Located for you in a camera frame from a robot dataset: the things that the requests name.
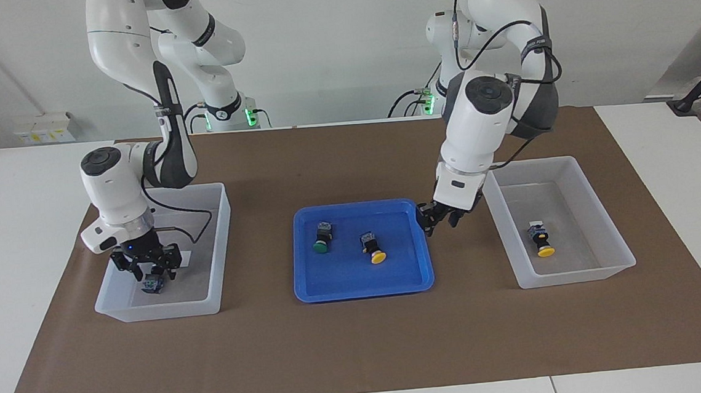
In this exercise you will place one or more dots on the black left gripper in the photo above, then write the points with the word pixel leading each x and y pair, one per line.
pixel 444 209

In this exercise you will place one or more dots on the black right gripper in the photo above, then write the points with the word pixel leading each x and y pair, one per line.
pixel 145 254

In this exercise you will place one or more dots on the dark green push button switch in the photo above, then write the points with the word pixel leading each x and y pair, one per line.
pixel 153 285

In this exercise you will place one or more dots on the yellow push button switch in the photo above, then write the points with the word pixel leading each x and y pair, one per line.
pixel 378 257
pixel 545 250

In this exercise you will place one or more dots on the light green push button switch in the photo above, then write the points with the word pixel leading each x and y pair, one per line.
pixel 320 246

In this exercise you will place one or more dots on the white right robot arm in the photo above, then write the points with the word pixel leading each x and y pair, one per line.
pixel 112 188

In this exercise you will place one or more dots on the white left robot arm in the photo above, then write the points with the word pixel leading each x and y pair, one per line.
pixel 481 125

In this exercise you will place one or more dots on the small white box label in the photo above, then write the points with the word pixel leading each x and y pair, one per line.
pixel 536 223
pixel 184 257

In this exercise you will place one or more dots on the translucent white plastic box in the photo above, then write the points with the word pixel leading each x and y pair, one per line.
pixel 197 293
pixel 577 261

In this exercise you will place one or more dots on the blue plastic tray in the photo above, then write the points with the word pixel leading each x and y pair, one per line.
pixel 356 279

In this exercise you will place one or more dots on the brown paper table mat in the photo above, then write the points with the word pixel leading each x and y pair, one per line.
pixel 361 344

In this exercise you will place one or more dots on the white wall socket strip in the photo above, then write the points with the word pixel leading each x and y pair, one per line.
pixel 43 128

